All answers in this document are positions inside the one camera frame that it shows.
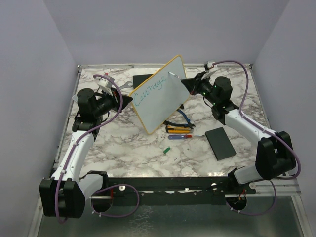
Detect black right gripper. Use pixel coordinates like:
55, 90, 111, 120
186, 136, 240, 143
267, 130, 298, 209
183, 71, 219, 105

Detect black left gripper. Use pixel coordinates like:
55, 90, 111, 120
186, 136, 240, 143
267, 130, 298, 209
93, 87, 132, 118

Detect large black network switch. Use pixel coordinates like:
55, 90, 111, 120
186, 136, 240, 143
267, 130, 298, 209
132, 74, 153, 89

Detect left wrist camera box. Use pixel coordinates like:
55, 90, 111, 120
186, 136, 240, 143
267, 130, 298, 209
96, 75, 115, 94

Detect silver open-end wrench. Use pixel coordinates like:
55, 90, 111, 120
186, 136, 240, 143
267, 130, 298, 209
119, 81, 133, 89

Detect blue red screwdriver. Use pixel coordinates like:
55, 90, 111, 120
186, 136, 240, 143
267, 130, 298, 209
168, 134, 205, 140

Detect small black network switch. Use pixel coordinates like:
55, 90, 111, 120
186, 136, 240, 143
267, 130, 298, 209
205, 127, 237, 161

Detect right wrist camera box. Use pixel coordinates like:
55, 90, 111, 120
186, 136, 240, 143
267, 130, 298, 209
204, 61, 217, 71

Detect white green whiteboard marker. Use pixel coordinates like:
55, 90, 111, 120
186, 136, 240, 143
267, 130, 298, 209
168, 72, 183, 80

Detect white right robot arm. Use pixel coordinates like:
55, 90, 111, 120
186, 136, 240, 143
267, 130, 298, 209
181, 73, 296, 193

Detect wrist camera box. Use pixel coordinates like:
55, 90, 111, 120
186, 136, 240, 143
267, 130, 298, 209
204, 61, 217, 71
96, 75, 115, 94

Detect small white square device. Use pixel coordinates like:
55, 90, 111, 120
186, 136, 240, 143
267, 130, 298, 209
72, 94, 78, 103

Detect yellow utility knife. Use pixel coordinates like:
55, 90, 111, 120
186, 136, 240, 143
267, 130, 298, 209
165, 125, 191, 134

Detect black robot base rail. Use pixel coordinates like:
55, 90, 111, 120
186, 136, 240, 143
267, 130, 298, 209
90, 176, 256, 206

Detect yellow framed whiteboard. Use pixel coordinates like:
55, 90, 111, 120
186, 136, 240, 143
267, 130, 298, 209
129, 55, 190, 134

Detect green marker cap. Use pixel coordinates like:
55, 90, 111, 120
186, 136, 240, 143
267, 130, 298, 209
163, 147, 171, 154

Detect blue handled cutting pliers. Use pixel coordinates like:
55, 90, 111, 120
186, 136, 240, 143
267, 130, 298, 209
164, 109, 196, 130

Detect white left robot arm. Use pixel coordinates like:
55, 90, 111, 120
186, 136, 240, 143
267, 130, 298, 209
39, 88, 133, 219

